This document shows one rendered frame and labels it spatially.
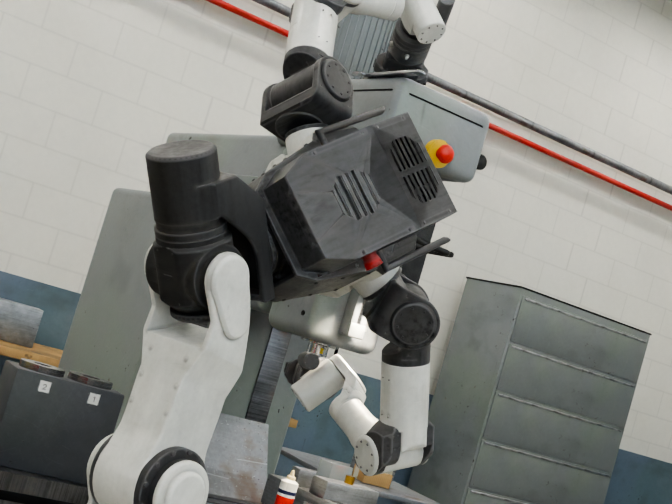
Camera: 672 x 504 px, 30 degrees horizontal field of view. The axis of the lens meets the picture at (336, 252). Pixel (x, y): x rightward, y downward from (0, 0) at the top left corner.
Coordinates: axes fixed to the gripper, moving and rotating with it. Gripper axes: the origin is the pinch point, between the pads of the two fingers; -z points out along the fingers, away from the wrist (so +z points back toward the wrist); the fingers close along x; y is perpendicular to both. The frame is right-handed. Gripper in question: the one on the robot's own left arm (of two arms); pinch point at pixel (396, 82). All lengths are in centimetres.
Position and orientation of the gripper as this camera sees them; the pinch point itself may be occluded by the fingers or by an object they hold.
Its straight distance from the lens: 288.2
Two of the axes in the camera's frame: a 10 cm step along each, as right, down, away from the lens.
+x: 9.6, 2.9, 0.3
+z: 1.9, -5.3, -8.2
